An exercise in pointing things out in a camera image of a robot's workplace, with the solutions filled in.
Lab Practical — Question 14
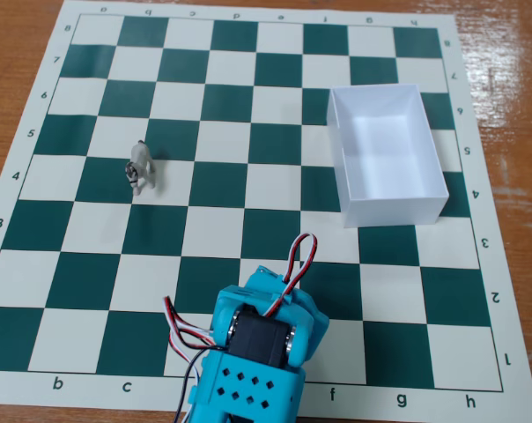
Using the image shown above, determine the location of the cyan gripper body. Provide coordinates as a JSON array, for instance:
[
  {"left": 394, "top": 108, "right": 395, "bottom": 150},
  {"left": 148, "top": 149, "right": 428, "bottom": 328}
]
[{"left": 241, "top": 265, "right": 330, "bottom": 367}]

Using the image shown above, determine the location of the white toy horse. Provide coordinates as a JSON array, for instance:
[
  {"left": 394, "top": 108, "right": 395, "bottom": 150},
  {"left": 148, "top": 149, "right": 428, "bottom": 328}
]
[{"left": 124, "top": 138, "right": 158, "bottom": 197}]

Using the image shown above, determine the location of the white open rectangular box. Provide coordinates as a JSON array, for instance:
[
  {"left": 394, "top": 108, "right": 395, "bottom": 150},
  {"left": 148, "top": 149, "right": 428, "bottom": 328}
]
[{"left": 326, "top": 83, "right": 450, "bottom": 229}]

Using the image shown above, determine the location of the green and white chessboard mat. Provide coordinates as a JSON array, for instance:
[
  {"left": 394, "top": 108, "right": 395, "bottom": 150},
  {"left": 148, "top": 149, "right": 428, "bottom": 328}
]
[{"left": 0, "top": 0, "right": 532, "bottom": 419}]

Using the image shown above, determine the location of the thin black cable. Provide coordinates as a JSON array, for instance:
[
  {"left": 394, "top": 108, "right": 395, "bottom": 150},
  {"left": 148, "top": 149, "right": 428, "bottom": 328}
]
[{"left": 174, "top": 345, "right": 225, "bottom": 423}]

